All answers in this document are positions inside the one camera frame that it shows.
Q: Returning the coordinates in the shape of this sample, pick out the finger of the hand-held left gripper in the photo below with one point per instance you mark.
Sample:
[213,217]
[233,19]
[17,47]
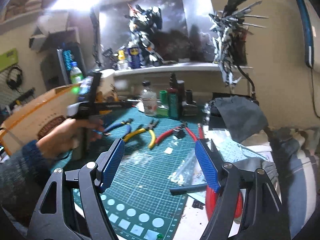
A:
[117,104]
[101,113]

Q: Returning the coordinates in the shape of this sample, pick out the green-label water bottle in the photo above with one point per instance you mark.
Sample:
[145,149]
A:
[76,75]

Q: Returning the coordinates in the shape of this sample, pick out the white dog-print paper bucket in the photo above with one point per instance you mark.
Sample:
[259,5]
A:
[108,80]

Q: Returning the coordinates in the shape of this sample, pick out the clear plastic bag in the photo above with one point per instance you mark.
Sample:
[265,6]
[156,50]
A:
[187,170]

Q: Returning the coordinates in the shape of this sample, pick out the person's left hand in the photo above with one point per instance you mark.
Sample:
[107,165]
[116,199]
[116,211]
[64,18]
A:
[65,135]

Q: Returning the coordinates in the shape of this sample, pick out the black pen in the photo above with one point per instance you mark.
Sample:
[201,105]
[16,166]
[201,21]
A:
[185,189]

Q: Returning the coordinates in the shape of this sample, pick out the black-capped glass bottle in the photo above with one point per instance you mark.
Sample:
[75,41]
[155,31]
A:
[148,105]

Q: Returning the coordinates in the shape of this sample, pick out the white wall shelf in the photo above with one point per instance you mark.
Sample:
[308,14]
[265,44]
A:
[57,36]

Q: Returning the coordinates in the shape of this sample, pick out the person's left forearm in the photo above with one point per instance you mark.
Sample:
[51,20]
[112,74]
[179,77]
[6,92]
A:
[20,175]

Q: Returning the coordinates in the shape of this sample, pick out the tall dark green bottle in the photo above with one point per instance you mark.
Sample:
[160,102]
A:
[175,105]

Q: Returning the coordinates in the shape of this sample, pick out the clear plastic scraps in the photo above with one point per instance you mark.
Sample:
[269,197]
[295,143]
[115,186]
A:
[137,158]

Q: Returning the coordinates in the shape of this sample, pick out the black box teal lettering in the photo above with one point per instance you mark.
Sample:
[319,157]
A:
[67,57]

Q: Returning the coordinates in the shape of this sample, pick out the black headphones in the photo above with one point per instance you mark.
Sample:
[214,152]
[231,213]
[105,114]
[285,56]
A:
[10,82]

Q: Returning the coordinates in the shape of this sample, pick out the black desk lamp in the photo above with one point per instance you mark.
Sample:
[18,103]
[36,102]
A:
[95,42]

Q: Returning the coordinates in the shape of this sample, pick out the dark grey cloth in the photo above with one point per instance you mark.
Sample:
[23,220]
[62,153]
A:
[240,117]

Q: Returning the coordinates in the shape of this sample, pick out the squat black bottle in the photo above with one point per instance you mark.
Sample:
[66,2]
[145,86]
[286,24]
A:
[190,105]

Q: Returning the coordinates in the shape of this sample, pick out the black blue wall device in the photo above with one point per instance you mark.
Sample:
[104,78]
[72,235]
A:
[306,35]

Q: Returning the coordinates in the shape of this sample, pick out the small white plastic piece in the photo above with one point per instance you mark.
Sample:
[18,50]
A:
[169,151]

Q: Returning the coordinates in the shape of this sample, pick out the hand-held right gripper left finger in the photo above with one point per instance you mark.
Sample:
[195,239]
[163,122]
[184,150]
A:
[112,165]

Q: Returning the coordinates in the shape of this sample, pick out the green cutting mat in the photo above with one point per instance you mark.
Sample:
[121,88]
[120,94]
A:
[150,180]

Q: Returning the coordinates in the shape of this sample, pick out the green-capped bottle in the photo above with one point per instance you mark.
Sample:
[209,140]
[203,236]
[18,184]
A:
[163,111]

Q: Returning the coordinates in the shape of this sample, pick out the red pencil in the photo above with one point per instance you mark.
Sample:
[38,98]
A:
[201,131]

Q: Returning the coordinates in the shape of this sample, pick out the white desk shelf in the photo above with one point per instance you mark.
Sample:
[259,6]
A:
[175,67]

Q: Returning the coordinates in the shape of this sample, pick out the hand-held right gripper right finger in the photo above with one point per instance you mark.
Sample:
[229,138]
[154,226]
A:
[207,166]

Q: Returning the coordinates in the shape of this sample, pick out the storm backdrop poster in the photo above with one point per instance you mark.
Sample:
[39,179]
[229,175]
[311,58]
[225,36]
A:
[180,17]

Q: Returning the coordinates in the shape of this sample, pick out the dark winged robot model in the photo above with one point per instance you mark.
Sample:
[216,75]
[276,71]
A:
[230,42]

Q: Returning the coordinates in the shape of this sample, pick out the white printed paper sheet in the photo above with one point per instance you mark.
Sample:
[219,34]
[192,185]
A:
[237,147]

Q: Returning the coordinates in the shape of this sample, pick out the printed cardboard box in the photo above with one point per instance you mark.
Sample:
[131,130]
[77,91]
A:
[30,115]

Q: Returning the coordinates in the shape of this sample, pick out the blue yellow spray can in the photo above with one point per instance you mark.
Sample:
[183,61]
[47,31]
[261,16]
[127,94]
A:
[133,57]

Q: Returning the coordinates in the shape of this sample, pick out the green wall panel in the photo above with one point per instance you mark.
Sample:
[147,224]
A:
[8,60]

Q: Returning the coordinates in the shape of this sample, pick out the white blue robot model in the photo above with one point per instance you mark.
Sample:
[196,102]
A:
[147,37]

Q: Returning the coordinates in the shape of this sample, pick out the red long-nose pliers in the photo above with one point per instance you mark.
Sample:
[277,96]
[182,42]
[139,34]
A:
[211,205]

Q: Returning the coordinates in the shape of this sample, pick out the yellow-capped clear bottle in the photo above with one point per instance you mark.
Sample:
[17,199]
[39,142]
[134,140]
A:
[121,63]

